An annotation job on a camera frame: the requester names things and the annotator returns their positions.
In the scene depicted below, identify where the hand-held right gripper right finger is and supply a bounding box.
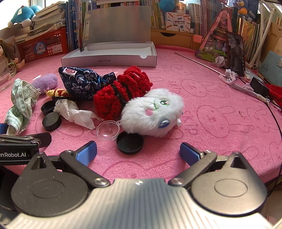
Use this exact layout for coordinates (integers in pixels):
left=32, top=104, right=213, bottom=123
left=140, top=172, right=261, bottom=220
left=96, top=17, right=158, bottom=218
left=168, top=143, right=252, bottom=187

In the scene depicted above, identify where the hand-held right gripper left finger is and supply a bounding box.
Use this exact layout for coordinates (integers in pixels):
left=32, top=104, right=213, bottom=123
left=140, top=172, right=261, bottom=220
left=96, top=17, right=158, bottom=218
left=26, top=141, right=111, bottom=188

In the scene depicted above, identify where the green checked fabric bow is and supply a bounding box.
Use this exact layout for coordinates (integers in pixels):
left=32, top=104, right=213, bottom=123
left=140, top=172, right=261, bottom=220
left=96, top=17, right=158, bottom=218
left=4, top=79, right=41, bottom=136

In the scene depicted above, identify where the white tissue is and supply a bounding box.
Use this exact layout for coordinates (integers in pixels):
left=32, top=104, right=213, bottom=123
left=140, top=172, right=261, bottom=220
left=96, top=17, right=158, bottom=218
left=53, top=99, right=104, bottom=130

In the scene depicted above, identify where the wide black bottle cap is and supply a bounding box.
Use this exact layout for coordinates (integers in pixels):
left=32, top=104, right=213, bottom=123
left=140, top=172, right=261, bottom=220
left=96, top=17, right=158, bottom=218
left=116, top=132, right=144, bottom=154

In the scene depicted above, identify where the yellow red crochet hair tie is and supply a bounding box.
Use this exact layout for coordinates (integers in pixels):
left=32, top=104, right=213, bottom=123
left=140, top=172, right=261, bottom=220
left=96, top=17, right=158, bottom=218
left=45, top=88, right=77, bottom=102

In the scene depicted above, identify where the red crochet scrunchie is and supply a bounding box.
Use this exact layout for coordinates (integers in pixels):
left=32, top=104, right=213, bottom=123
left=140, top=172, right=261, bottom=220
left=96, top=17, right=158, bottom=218
left=94, top=66, right=153, bottom=120

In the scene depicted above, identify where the purple fluffy plush toy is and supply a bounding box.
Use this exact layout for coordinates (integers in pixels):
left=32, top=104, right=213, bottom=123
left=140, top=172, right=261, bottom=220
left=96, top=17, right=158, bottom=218
left=31, top=74, right=59, bottom=94

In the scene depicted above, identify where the white fluffy plush toy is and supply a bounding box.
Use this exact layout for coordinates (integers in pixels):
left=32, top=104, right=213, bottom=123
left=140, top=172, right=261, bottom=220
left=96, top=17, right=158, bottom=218
left=121, top=88, right=184, bottom=137

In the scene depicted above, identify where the blue floral fabric pouch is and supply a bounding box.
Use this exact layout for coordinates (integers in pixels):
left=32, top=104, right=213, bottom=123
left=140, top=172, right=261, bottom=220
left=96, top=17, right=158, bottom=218
left=58, top=67, right=117, bottom=101

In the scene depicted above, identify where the grey cardboard box with lid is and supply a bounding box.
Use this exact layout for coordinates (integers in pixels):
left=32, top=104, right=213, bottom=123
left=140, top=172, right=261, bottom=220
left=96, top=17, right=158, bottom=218
left=61, top=5, right=157, bottom=67

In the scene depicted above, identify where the thick black bottle cap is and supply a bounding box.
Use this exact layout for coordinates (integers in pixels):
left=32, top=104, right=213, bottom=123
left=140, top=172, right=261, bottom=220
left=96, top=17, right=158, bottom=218
left=42, top=112, right=62, bottom=132

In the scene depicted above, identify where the clear plastic half sphere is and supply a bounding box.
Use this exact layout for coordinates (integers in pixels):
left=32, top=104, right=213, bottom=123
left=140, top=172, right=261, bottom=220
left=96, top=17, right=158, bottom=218
left=96, top=120, right=122, bottom=141

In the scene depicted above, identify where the small black bottle cap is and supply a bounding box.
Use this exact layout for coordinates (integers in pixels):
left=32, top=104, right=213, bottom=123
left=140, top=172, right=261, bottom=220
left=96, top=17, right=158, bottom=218
left=41, top=101, right=55, bottom=115

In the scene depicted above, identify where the pink rabbit print mat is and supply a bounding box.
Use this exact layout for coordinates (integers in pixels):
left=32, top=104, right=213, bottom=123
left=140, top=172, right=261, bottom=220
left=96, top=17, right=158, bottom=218
left=0, top=45, right=282, bottom=190

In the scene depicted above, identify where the clear glass mug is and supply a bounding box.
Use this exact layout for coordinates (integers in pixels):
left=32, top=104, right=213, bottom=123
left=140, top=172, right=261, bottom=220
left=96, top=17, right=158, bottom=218
left=0, top=60, right=17, bottom=92

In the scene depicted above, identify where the brown haired doll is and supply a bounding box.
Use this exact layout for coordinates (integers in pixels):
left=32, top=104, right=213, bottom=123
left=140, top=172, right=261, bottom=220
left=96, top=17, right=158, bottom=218
left=0, top=39, right=25, bottom=69

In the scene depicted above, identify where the white purple fabric scrunchie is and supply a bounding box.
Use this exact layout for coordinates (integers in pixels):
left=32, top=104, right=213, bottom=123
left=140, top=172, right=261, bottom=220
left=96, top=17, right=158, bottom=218
left=225, top=69, right=239, bottom=83

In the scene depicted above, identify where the thin metal rod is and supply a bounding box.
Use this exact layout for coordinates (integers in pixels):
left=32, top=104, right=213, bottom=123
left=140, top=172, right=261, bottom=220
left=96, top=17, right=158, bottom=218
left=175, top=52, right=226, bottom=77

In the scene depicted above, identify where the large red plastic basket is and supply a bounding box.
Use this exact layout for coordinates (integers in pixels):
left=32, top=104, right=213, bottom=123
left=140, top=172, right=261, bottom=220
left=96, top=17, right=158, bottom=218
left=17, top=27, right=69, bottom=63

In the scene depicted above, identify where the white folded paper figure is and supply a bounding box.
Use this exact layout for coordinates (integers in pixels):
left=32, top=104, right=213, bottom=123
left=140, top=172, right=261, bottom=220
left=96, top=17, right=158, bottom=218
left=212, top=56, right=228, bottom=69

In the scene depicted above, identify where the small black box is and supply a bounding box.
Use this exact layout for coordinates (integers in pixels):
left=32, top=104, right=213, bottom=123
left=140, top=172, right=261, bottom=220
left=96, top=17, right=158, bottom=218
left=250, top=77, right=269, bottom=98

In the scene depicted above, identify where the red crochet piece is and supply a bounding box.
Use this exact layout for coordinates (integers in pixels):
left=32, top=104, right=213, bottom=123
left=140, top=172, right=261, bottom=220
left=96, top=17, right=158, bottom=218
left=263, top=83, right=282, bottom=106

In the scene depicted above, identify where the black smartphone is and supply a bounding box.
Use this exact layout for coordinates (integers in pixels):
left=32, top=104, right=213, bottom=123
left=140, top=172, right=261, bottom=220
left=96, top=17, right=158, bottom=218
left=225, top=31, right=246, bottom=77

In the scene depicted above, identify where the pink triangular toy house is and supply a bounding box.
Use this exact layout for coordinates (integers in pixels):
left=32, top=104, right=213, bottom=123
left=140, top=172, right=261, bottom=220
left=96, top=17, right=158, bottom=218
left=195, top=9, right=234, bottom=63

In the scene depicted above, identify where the wooden drawer unit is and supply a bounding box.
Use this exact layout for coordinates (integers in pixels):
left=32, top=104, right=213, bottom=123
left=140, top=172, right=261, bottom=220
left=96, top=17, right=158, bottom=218
left=151, top=28, right=195, bottom=49

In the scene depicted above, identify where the blue white plush toy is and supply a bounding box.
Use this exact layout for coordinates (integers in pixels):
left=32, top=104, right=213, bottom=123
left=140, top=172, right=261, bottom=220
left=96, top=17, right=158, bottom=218
left=8, top=5, right=42, bottom=29

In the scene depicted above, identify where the stack of paperback books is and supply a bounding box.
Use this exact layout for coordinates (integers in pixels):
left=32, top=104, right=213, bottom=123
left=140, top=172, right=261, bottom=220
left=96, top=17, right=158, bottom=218
left=14, top=1, right=66, bottom=43

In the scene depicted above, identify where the blue notebook with clasp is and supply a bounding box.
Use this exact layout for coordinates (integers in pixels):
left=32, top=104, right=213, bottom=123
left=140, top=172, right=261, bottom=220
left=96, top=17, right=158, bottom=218
left=258, top=51, right=282, bottom=81

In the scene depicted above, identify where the row of upright books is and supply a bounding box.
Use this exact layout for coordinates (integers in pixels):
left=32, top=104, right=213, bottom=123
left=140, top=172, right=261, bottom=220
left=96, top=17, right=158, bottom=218
left=66, top=0, right=263, bottom=63

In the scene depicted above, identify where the white colourful printed box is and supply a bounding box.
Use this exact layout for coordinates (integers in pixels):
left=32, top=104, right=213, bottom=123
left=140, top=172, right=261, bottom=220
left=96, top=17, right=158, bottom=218
left=166, top=12, right=192, bottom=33

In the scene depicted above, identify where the brown cardboard panel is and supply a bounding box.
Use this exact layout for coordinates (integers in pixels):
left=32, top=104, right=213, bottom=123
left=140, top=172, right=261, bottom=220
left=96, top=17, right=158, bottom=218
left=265, top=19, right=282, bottom=64

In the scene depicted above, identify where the small blue plush ball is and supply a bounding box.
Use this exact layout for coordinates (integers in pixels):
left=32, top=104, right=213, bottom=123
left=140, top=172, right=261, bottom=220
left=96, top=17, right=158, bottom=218
left=159, top=0, right=175, bottom=10

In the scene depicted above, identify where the blue printed carton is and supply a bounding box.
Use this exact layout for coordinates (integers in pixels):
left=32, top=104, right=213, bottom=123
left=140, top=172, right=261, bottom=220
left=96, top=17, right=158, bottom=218
left=235, top=0, right=259, bottom=18

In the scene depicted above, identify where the white braided cord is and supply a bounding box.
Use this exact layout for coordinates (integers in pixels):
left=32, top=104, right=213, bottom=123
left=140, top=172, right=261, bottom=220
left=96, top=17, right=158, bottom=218
left=229, top=80, right=271, bottom=104

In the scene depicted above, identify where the black cable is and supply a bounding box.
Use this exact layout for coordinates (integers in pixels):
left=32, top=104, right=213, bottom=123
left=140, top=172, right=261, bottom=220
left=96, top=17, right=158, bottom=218
left=262, top=97, right=282, bottom=195

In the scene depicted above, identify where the white window frame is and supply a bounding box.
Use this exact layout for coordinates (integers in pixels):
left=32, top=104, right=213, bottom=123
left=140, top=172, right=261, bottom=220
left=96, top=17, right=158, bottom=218
left=35, top=0, right=69, bottom=9

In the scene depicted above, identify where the white plastic pipe frame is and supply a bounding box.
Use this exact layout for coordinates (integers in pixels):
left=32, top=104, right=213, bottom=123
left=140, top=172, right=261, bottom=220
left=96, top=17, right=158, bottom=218
left=249, top=4, right=278, bottom=69

